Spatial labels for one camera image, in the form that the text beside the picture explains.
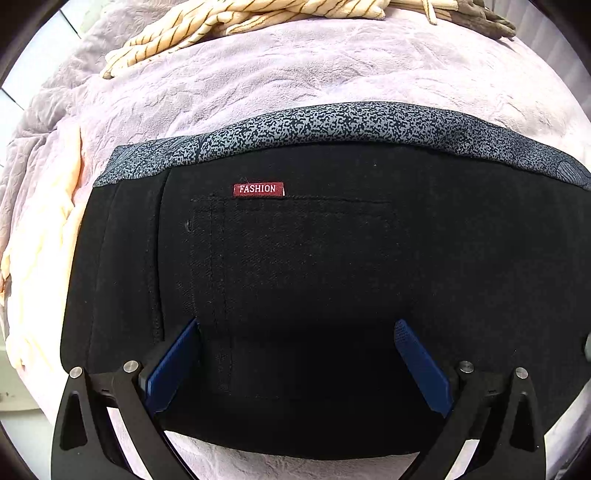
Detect cream striped garment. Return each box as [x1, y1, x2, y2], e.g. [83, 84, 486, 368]
[99, 0, 462, 80]

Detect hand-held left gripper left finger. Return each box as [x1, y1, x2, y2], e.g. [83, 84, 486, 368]
[52, 318, 200, 480]

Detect peach cloth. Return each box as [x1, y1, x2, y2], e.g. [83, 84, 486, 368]
[0, 127, 88, 370]

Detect lilac embossed plush blanket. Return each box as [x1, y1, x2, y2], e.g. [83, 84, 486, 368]
[0, 0, 591, 480]

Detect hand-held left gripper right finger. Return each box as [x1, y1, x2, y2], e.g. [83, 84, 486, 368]
[393, 319, 548, 480]

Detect black pants with patterned waistband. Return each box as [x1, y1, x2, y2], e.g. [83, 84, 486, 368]
[60, 102, 591, 460]

